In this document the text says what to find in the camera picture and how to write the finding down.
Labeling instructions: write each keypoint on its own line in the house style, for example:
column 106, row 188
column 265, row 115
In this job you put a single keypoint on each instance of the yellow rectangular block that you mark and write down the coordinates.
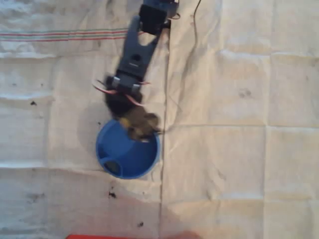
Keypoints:
column 124, row 122

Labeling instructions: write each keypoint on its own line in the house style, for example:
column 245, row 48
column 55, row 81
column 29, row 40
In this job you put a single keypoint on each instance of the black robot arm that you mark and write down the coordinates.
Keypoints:
column 135, row 54

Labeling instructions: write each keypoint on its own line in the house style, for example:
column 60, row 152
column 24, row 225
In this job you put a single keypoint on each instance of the blue plastic bowl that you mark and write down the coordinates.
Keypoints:
column 127, row 156

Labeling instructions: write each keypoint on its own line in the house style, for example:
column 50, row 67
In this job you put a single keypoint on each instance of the white cloth with stripes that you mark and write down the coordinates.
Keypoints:
column 224, row 174

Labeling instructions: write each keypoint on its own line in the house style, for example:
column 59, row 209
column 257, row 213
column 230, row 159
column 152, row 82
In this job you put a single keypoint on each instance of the red object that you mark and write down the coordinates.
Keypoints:
column 129, row 236

